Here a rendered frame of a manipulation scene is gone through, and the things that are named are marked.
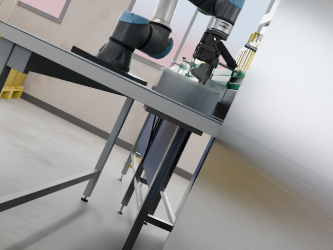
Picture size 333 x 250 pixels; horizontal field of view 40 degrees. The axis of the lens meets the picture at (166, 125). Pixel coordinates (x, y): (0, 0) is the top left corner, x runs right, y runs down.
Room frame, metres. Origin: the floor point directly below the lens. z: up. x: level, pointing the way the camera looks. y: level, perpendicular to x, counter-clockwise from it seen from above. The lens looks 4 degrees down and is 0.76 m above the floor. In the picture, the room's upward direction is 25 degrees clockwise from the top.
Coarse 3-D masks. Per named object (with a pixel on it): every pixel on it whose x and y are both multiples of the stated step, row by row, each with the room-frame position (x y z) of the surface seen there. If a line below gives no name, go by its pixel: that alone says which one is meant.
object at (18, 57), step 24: (0, 48) 1.15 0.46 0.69; (24, 48) 1.15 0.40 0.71; (0, 72) 1.15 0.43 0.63; (24, 72) 1.15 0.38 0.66; (48, 72) 1.41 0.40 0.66; (72, 72) 1.60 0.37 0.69; (120, 120) 2.60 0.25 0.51; (96, 168) 2.60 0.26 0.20; (24, 192) 1.69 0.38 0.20; (48, 192) 1.90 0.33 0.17
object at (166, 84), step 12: (156, 84) 1.63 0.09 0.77; (168, 84) 1.60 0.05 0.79; (180, 84) 1.61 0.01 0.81; (192, 84) 1.61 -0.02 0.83; (168, 96) 1.61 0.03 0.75; (180, 96) 1.61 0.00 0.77; (192, 96) 1.62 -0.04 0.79; (204, 96) 1.62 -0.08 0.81; (216, 96) 1.63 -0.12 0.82; (192, 108) 1.62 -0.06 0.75; (204, 108) 1.62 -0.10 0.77; (228, 108) 1.65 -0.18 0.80
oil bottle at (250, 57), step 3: (255, 45) 1.85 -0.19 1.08; (258, 45) 1.82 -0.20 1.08; (252, 51) 1.84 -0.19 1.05; (252, 54) 1.82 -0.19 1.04; (249, 57) 1.84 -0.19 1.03; (252, 57) 1.81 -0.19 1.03; (249, 60) 1.82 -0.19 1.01; (246, 63) 1.84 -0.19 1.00; (249, 63) 1.81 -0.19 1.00; (246, 66) 1.82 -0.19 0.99; (243, 69) 1.84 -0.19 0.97; (246, 69) 1.81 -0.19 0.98
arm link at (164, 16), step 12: (168, 0) 1.96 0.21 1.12; (156, 12) 1.96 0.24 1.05; (168, 12) 1.95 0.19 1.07; (156, 24) 1.93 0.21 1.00; (168, 24) 1.96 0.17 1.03; (156, 36) 1.91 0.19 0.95; (168, 36) 1.96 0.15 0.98; (144, 48) 1.91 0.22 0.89; (156, 48) 1.92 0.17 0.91; (168, 48) 1.96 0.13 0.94
